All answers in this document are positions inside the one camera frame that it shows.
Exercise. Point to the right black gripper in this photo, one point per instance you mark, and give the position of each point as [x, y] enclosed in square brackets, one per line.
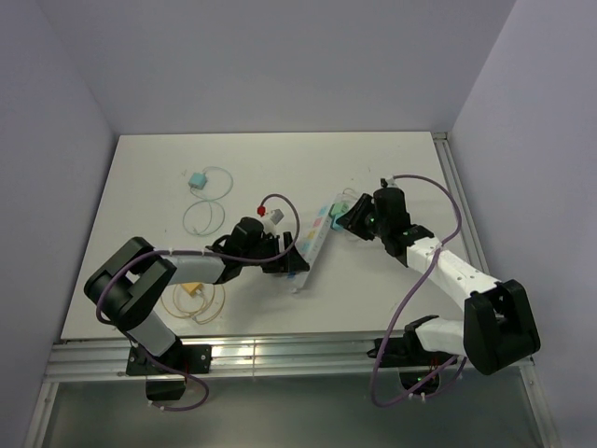
[353, 218]

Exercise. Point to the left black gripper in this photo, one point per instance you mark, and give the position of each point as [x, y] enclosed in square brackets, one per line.
[290, 263]

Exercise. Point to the teal usb charger plug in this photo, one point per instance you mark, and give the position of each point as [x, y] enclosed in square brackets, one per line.
[336, 226]

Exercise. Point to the white multicolour power strip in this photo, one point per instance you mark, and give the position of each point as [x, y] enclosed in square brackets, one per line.
[312, 242]

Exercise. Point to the light blue charger plug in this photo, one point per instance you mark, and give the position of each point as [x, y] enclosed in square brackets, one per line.
[197, 180]

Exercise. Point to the green usb charger plug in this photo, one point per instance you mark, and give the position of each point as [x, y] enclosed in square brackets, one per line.
[338, 209]

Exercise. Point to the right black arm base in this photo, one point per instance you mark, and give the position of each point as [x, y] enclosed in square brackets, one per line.
[406, 352]

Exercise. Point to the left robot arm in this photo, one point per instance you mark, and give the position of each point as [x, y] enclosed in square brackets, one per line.
[127, 287]

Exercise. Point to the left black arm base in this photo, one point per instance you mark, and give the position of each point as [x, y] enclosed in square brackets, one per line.
[169, 376]

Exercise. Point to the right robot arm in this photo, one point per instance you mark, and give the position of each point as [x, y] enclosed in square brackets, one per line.
[497, 328]

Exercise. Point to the yellow charger plug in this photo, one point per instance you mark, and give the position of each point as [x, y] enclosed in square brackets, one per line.
[193, 289]

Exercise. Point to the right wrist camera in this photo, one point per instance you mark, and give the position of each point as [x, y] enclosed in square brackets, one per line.
[388, 182]

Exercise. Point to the aluminium right rail frame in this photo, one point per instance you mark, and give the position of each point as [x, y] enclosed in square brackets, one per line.
[466, 219]

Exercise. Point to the aluminium rail frame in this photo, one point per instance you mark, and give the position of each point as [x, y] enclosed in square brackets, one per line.
[466, 219]
[232, 357]

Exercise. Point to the aluminium front rail frame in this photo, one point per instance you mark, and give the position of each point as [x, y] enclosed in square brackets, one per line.
[232, 357]

